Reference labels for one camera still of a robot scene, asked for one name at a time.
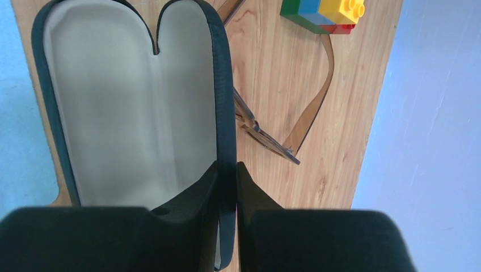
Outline brown frame sunglasses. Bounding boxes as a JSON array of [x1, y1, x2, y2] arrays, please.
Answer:
[[218, 1, 335, 164]]

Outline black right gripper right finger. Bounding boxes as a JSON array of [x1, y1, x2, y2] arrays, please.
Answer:
[[237, 162, 415, 271]]

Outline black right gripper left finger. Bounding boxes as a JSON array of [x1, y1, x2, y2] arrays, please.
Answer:
[[1, 164, 218, 271]]

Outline colourful toy brick cube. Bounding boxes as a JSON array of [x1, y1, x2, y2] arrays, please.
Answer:
[[280, 0, 366, 35]]

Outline black glasses case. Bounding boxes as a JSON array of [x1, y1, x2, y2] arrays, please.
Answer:
[[31, 1, 237, 271]]

